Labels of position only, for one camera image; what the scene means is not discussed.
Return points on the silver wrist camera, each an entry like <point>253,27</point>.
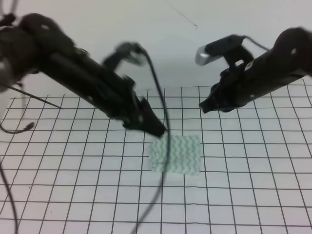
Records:
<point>130,52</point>
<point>210,52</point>

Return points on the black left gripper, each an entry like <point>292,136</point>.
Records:
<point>117,99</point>

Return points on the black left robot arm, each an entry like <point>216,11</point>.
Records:
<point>38,45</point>

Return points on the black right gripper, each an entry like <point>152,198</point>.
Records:
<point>230,92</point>

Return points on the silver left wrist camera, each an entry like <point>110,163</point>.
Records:
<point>130,52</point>

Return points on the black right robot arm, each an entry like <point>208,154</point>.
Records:
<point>288,60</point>

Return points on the green white wavy striped towel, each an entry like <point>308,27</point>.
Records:
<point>184,156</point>

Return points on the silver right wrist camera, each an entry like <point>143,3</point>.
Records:
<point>210,52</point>

